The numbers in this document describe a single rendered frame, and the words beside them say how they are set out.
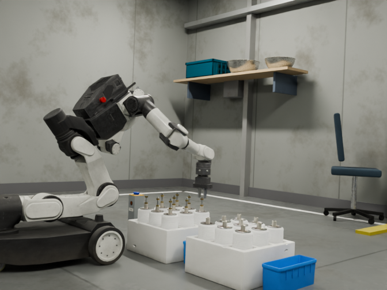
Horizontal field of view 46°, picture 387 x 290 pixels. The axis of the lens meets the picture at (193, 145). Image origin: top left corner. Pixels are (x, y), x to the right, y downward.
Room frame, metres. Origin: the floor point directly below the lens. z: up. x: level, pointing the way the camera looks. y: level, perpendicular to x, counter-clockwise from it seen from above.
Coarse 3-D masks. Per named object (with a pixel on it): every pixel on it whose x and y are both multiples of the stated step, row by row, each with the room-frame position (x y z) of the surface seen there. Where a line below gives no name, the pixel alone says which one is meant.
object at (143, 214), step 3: (138, 210) 2.72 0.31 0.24; (141, 210) 2.70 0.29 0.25; (144, 210) 2.69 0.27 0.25; (147, 210) 2.70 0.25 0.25; (150, 210) 2.71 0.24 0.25; (138, 213) 2.71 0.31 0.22; (141, 213) 2.70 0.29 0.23; (144, 213) 2.69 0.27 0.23; (147, 213) 2.69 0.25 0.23; (138, 216) 2.71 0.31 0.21; (141, 216) 2.70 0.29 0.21; (144, 216) 2.69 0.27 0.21; (147, 216) 2.69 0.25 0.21; (138, 219) 2.71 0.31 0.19; (141, 219) 2.70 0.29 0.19; (144, 219) 2.69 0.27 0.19; (147, 219) 2.69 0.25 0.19; (144, 222) 2.69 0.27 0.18
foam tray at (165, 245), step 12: (132, 228) 2.70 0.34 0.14; (144, 228) 2.61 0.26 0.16; (156, 228) 2.52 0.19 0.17; (180, 228) 2.52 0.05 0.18; (192, 228) 2.57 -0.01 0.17; (132, 240) 2.70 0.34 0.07; (144, 240) 2.61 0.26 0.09; (156, 240) 2.52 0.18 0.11; (168, 240) 2.46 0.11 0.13; (180, 240) 2.51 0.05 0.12; (144, 252) 2.61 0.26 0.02; (156, 252) 2.52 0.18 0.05; (168, 252) 2.46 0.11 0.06; (180, 252) 2.52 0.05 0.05
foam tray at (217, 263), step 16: (192, 240) 2.28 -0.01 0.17; (192, 256) 2.28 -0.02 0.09; (208, 256) 2.20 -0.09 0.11; (224, 256) 2.12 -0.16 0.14; (240, 256) 2.05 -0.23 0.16; (256, 256) 2.09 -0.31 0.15; (272, 256) 2.18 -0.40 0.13; (288, 256) 2.26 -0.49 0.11; (192, 272) 2.28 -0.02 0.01; (208, 272) 2.19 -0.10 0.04; (224, 272) 2.12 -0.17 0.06; (240, 272) 2.05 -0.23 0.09; (256, 272) 2.10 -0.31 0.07; (240, 288) 2.04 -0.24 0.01
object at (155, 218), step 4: (152, 212) 2.61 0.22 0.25; (156, 212) 2.61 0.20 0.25; (160, 212) 2.61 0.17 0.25; (164, 212) 2.63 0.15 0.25; (152, 216) 2.61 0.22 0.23; (156, 216) 2.60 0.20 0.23; (160, 216) 2.60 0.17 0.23; (152, 220) 2.61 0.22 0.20; (156, 220) 2.60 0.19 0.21; (160, 220) 2.61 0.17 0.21; (152, 224) 2.61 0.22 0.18; (156, 224) 2.60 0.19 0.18; (160, 224) 2.61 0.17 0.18
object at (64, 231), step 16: (0, 208) 2.23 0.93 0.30; (16, 208) 2.28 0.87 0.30; (0, 224) 2.23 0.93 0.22; (16, 224) 2.51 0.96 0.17; (32, 224) 2.53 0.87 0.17; (48, 224) 2.55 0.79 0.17; (64, 224) 2.57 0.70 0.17; (80, 224) 2.50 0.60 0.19; (96, 224) 2.41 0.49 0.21; (112, 224) 2.47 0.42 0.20; (0, 240) 2.15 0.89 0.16; (16, 240) 2.17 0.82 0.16; (32, 240) 2.20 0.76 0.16; (48, 240) 2.24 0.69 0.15; (64, 240) 2.29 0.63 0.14; (80, 240) 2.35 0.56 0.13; (0, 256) 2.15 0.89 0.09; (16, 256) 2.17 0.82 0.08; (32, 256) 2.20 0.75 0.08; (48, 256) 2.24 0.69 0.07; (64, 256) 2.29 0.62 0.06; (80, 256) 2.35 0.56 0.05
